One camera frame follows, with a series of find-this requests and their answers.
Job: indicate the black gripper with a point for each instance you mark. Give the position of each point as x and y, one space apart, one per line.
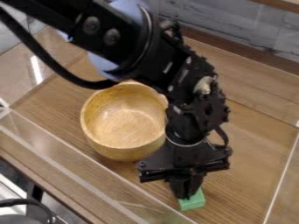
175 161

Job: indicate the light wooden bowl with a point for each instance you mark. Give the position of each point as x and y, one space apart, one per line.
123 120

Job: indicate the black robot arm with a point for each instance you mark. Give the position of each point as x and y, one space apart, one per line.
139 47

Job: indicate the green rectangular block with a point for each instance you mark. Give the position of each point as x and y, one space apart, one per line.
194 202

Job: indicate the clear acrylic enclosure wall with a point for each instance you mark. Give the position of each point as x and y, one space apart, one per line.
255 192

